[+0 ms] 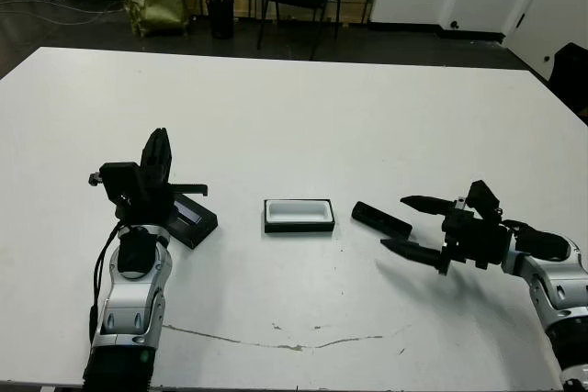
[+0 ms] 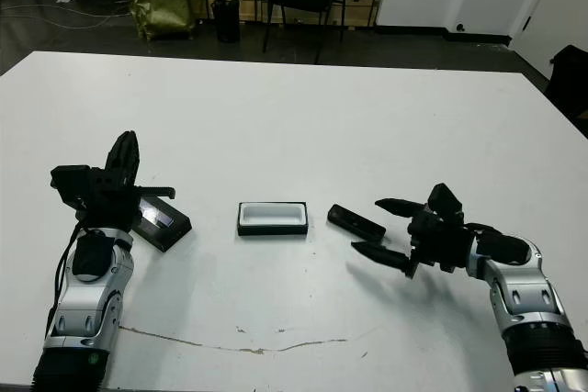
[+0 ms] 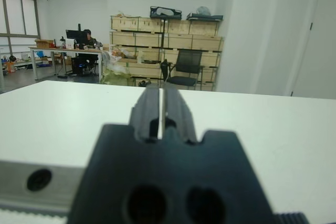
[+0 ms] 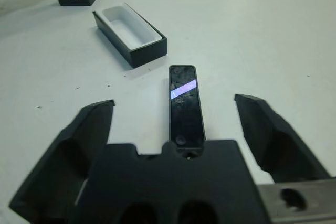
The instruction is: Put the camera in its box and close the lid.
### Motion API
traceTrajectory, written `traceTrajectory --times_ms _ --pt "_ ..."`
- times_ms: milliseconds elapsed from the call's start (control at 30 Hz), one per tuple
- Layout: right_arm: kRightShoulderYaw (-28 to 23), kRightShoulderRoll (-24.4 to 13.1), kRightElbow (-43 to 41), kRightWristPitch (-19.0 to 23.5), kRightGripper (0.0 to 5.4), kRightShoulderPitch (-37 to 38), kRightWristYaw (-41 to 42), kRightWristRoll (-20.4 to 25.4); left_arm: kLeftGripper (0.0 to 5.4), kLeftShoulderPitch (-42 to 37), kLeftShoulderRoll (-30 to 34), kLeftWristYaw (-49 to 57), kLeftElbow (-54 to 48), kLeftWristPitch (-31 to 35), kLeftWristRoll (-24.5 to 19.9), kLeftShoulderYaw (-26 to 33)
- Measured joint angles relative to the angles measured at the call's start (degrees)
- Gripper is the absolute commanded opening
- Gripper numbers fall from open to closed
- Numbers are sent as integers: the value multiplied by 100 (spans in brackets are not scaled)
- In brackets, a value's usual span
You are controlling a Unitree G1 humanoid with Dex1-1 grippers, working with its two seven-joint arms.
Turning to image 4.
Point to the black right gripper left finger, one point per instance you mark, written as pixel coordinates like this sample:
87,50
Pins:
68,155

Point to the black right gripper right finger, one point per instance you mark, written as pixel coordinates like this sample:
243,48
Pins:
283,145

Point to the slim black camera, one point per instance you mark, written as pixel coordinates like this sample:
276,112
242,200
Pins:
186,119

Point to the black box with white tray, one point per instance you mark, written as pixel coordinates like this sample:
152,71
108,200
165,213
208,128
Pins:
147,53

